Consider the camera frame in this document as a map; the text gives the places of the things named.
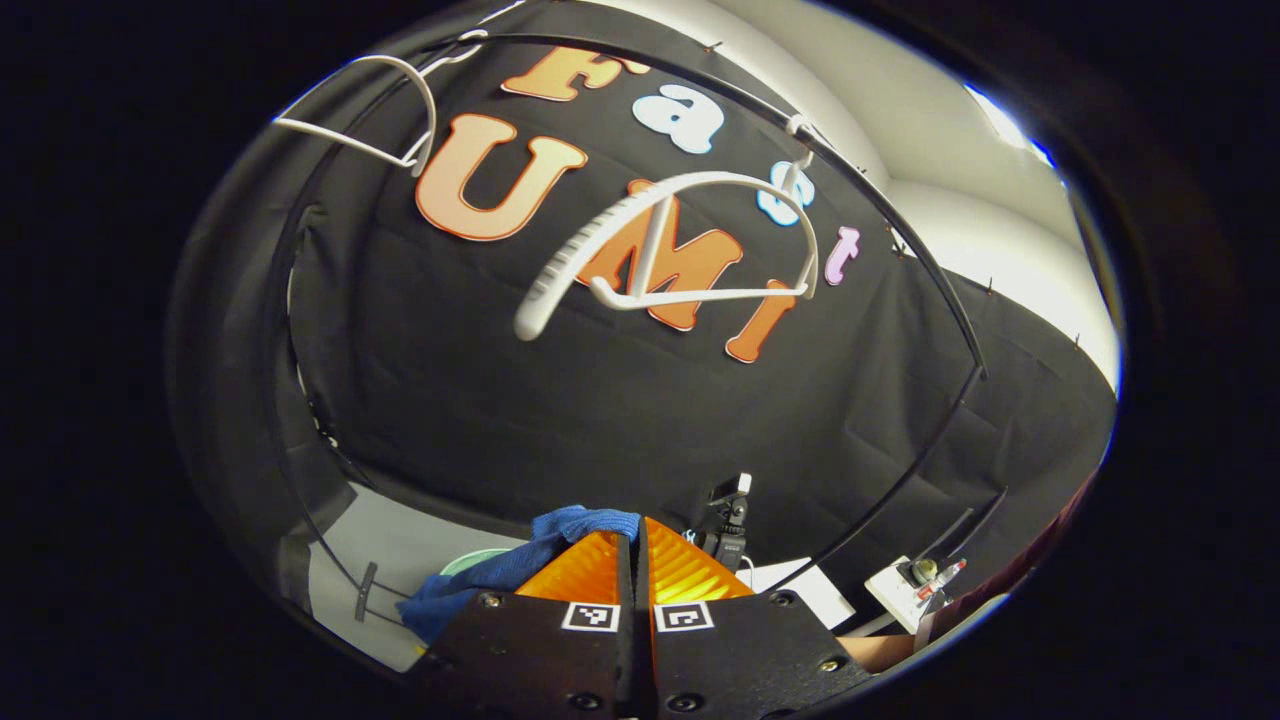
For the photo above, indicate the small white box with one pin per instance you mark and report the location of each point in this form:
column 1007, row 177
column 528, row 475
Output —
column 895, row 600

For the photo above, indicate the green laundry hamper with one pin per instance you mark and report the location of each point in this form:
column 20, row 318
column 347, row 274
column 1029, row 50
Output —
column 475, row 558

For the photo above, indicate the white plastic hanger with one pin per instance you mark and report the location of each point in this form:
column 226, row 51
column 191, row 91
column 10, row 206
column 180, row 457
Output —
column 585, row 240
column 434, row 115

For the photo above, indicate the white flat panel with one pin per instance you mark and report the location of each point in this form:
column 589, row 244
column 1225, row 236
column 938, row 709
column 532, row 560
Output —
column 800, row 595

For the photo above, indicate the red capped pen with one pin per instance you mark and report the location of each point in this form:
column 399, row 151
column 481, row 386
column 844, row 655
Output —
column 942, row 580

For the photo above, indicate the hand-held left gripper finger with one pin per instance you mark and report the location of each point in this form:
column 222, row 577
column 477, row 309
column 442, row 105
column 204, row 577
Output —
column 646, row 670
column 625, row 660

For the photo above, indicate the black clothes rack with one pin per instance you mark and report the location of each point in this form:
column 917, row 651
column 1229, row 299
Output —
column 365, row 592

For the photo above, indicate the small black device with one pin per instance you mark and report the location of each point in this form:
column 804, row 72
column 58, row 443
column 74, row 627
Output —
column 725, row 530

